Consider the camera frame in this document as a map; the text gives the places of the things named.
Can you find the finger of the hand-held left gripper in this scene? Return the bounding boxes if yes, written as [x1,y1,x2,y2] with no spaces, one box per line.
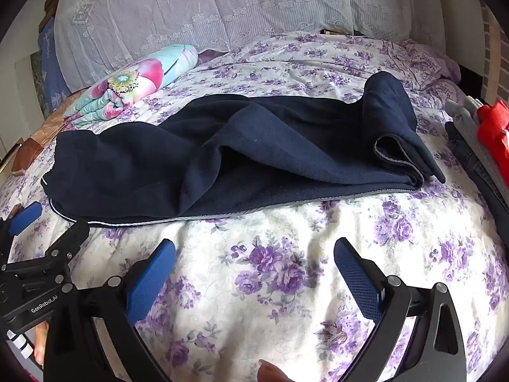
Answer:
[44,220,90,275]
[0,202,43,248]

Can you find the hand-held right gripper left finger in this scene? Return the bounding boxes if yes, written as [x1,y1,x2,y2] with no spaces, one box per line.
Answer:
[43,239,178,382]

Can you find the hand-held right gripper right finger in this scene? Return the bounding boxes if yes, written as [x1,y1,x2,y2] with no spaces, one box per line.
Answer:
[333,237,467,382]

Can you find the navy blue pants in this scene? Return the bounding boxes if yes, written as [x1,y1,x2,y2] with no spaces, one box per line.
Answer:
[41,71,446,227]

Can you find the person's left hand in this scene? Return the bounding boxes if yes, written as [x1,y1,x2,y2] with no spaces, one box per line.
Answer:
[34,320,50,367]

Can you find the person's right hand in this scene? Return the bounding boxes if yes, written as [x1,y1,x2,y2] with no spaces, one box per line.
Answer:
[258,359,293,382]

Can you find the brown satin pillow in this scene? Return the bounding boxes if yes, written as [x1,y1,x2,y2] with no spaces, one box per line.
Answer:
[12,91,84,176]

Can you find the blue patterned cloth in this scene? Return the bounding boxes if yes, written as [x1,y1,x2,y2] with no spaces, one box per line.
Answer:
[38,18,72,114]

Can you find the dark jeans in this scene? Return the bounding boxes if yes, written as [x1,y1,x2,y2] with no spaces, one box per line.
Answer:
[444,121,509,223]

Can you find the folded colourful floral quilt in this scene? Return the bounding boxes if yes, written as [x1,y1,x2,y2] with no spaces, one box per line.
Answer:
[66,44,199,130]

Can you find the grey garment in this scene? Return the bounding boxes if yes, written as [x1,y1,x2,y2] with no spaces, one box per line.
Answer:
[443,96,484,156]

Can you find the red garment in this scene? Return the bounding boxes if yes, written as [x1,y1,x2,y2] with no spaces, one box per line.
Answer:
[476,101,509,168]

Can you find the purple floral pillow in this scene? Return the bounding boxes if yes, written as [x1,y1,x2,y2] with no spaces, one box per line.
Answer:
[392,39,462,90]

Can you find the plain purple cloth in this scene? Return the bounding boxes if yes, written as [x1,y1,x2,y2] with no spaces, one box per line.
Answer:
[197,49,229,64]

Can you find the white lace cover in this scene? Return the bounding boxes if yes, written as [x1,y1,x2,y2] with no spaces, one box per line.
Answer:
[53,0,446,92]

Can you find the wooden bed frame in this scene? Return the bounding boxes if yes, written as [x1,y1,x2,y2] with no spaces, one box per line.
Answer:
[0,139,25,219]

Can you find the green patterned wall poster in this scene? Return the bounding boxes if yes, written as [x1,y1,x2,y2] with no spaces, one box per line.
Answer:
[30,50,44,100]

